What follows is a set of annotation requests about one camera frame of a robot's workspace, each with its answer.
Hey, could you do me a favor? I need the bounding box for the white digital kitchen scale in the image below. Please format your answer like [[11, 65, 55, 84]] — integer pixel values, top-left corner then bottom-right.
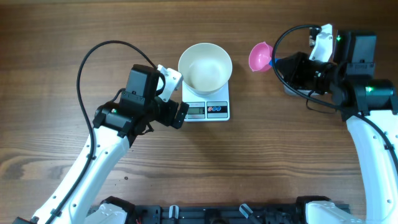
[[182, 83, 230, 122]]

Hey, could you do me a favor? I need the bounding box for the clear plastic container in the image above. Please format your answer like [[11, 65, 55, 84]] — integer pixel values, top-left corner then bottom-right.
[[284, 85, 318, 96]]

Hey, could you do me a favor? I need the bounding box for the pink scoop with blue handle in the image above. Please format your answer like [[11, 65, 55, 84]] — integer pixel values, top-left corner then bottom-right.
[[249, 42, 273, 72]]

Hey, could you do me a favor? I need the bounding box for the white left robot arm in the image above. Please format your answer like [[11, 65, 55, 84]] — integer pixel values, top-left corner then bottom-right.
[[28, 65, 188, 223]]

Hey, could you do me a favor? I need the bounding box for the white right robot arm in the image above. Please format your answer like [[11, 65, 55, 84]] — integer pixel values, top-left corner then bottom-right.
[[271, 30, 397, 223]]

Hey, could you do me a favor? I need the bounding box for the white round bowl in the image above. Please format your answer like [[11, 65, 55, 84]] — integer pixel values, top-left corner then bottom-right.
[[178, 43, 233, 95]]

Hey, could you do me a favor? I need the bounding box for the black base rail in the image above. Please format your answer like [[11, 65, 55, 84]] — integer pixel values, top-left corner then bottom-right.
[[126, 203, 306, 224]]

